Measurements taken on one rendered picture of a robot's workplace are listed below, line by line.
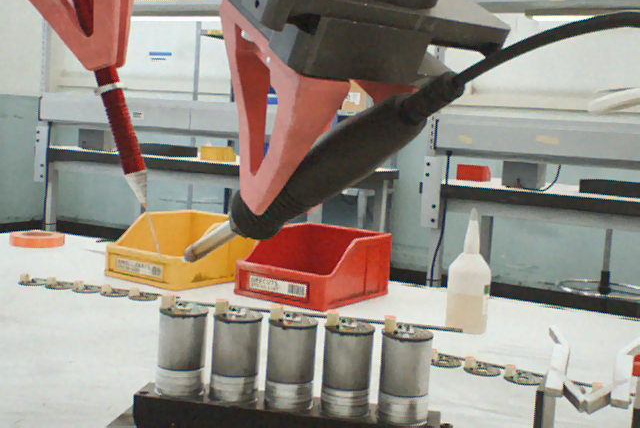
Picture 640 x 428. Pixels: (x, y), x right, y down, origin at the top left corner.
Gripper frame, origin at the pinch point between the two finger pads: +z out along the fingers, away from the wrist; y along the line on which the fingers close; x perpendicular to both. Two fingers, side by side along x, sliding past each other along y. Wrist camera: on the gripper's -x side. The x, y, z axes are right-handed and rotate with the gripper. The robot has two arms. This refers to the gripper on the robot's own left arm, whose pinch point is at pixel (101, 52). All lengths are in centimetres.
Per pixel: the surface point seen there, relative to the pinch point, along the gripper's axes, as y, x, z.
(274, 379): -0.4, -3.9, 17.5
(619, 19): -17.8, -19.4, 6.6
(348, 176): -10.2, -11.0, 8.8
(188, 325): -0.2, -0.4, 13.9
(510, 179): 241, -35, 30
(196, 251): -1.8, -2.4, 10.4
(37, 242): 51, 32, 8
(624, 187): 236, -68, 41
